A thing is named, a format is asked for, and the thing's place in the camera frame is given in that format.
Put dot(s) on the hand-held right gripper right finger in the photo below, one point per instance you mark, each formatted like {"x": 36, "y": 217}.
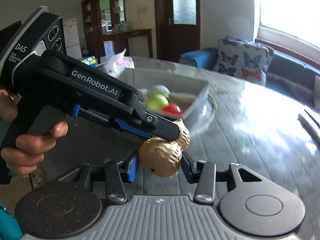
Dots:
{"x": 188, "y": 170}

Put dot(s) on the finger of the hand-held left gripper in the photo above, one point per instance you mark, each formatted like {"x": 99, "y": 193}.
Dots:
{"x": 135, "y": 128}
{"x": 162, "y": 127}

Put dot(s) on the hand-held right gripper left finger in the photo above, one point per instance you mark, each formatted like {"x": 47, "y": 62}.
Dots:
{"x": 131, "y": 167}

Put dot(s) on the golden peanut toy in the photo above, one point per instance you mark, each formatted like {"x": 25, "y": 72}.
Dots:
{"x": 160, "y": 155}

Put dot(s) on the clear plastic container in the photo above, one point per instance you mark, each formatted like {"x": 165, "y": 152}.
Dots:
{"x": 197, "y": 97}

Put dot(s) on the quilted grey desktop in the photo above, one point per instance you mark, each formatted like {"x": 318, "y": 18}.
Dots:
{"x": 250, "y": 130}

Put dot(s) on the person's left hand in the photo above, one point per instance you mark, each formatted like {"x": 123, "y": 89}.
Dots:
{"x": 27, "y": 155}

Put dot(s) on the red toy tomato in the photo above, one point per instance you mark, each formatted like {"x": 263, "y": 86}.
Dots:
{"x": 172, "y": 110}

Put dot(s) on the green toy apple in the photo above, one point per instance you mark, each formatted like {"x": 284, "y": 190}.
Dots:
{"x": 156, "y": 102}

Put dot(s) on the white round toy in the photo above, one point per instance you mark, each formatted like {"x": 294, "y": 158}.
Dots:
{"x": 160, "y": 90}

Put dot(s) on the colourful packet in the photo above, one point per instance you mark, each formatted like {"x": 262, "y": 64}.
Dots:
{"x": 88, "y": 61}

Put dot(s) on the white refrigerator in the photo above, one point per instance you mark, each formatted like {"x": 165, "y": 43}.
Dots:
{"x": 72, "y": 37}

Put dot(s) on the blue box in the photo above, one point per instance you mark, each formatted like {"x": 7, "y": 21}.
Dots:
{"x": 108, "y": 51}

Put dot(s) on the white plastic bag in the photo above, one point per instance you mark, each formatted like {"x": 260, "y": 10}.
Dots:
{"x": 117, "y": 62}

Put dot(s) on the wooden display cabinet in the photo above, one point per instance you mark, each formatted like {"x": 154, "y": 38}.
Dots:
{"x": 91, "y": 17}

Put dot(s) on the dark wooden sideboard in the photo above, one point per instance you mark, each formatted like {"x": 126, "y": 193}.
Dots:
{"x": 137, "y": 42}

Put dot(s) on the dark wooden door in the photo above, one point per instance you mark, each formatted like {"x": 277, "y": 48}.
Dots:
{"x": 165, "y": 30}

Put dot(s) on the butterfly print cushion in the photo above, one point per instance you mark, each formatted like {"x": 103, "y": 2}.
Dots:
{"x": 240, "y": 60}

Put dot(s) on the teal clothing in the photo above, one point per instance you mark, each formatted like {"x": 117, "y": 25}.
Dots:
{"x": 8, "y": 225}

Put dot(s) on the teal sofa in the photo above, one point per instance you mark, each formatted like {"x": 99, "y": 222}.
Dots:
{"x": 292, "y": 70}

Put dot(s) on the window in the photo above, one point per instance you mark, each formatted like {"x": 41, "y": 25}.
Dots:
{"x": 290, "y": 5}

